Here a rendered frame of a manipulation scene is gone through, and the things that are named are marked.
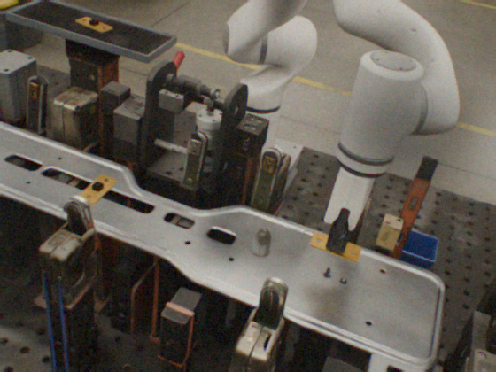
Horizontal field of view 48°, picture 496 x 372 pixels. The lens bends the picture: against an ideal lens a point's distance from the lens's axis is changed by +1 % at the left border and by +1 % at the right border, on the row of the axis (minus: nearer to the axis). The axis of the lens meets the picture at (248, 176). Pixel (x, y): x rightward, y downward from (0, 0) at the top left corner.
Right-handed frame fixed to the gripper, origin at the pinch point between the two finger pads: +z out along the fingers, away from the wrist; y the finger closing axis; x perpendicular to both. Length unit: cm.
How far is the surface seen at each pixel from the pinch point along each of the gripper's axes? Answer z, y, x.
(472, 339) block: 9.4, 2.1, 25.0
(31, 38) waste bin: 103, -209, -238
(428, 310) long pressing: 9.3, -0.6, 17.6
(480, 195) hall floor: 110, -203, 55
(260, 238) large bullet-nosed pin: 5.4, 1.2, -12.7
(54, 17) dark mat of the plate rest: -7, -33, -79
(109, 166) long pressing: 9, -8, -49
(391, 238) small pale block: 5.5, -10.9, 8.5
